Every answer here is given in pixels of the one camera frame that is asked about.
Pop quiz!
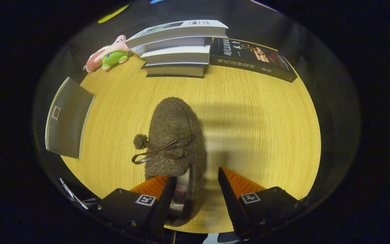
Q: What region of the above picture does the thin grey book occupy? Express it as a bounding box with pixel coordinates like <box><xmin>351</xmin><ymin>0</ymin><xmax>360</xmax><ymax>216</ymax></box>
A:
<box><xmin>137</xmin><ymin>36</ymin><xmax>213</xmax><ymax>52</ymax></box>

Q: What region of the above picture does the grey fabric storage box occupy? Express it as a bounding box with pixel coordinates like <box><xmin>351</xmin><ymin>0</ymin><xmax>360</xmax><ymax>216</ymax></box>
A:
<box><xmin>45</xmin><ymin>77</ymin><xmax>95</xmax><ymax>159</ymax></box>

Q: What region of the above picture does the black book with gold print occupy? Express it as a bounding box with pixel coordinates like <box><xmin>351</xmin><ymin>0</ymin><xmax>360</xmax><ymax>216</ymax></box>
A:
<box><xmin>210</xmin><ymin>37</ymin><xmax>298</xmax><ymax>83</ymax></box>

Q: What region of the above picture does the dark grey cover book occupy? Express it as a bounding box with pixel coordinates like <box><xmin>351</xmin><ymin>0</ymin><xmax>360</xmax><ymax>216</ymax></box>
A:
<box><xmin>142</xmin><ymin>62</ymin><xmax>210</xmax><ymax>79</ymax></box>

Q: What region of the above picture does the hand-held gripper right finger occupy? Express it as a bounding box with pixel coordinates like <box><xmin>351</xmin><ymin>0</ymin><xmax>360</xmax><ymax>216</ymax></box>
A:
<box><xmin>217</xmin><ymin>166</ymin><xmax>306</xmax><ymax>239</ymax></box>

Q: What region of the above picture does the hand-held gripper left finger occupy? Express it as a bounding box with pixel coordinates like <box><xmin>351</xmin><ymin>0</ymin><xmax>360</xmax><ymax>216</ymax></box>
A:
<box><xmin>96</xmin><ymin>175</ymin><xmax>178</xmax><ymax>242</ymax></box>

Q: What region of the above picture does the thick white paged book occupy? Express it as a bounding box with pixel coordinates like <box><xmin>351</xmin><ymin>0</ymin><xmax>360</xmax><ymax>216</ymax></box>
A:
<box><xmin>140</xmin><ymin>45</ymin><xmax>212</xmax><ymax>65</ymax></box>

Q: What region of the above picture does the white book with portrait cover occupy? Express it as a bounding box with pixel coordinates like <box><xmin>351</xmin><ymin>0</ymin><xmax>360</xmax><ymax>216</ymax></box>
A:
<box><xmin>125</xmin><ymin>20</ymin><xmax>229</xmax><ymax>50</ymax></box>

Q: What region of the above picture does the pink starfish plush toy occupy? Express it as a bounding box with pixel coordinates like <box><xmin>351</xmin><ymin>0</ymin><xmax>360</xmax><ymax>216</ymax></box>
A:
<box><xmin>83</xmin><ymin>35</ymin><xmax>130</xmax><ymax>73</ymax></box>

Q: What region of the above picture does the brown fuzzy shoe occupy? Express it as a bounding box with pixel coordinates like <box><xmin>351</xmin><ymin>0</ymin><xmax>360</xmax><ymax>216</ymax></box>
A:
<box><xmin>131</xmin><ymin>97</ymin><xmax>207</xmax><ymax>227</ymax></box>

